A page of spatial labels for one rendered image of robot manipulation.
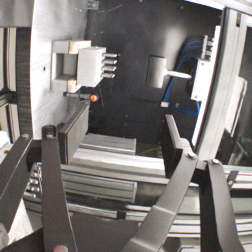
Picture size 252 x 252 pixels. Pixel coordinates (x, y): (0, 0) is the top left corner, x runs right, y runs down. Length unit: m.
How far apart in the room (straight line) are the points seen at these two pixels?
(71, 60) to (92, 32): 0.26
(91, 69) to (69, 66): 0.11
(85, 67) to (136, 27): 0.35
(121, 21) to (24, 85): 0.49
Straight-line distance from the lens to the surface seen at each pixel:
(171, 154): 0.16
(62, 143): 0.16
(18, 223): 0.56
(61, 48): 0.53
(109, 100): 0.87
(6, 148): 0.43
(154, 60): 0.57
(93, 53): 0.52
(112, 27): 0.83
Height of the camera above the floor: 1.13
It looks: 1 degrees down
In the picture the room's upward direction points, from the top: 98 degrees clockwise
